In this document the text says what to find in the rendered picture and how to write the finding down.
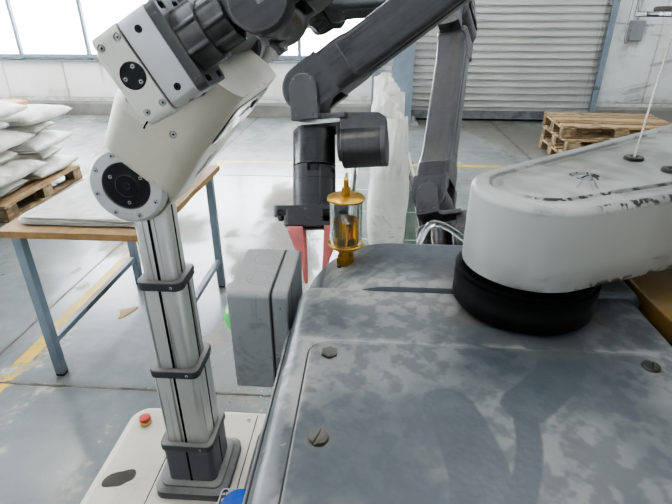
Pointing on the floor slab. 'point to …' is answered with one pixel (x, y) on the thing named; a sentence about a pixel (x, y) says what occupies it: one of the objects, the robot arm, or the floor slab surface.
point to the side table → (18, 232)
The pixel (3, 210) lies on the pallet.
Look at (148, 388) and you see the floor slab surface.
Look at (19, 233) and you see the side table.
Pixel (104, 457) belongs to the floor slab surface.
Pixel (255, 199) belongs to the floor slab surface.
